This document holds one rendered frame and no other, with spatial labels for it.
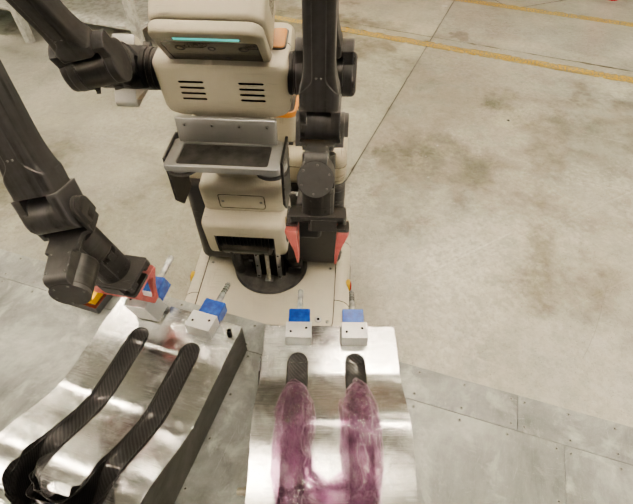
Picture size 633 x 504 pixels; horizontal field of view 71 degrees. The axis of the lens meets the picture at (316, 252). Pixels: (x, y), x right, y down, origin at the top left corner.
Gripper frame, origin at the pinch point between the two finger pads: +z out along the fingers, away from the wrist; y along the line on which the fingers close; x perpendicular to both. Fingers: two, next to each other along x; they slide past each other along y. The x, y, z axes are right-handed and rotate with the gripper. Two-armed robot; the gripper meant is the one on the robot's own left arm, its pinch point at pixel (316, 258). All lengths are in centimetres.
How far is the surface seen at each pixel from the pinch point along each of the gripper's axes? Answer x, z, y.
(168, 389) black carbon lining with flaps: -14.8, 19.8, -24.9
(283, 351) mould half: -4.9, 17.8, -5.8
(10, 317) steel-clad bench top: 5, 19, -67
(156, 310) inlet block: -4.3, 10.2, -29.9
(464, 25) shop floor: 372, -68, 112
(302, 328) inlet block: -2.7, 13.7, -2.3
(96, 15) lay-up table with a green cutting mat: 304, -65, -187
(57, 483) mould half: -33, 22, -35
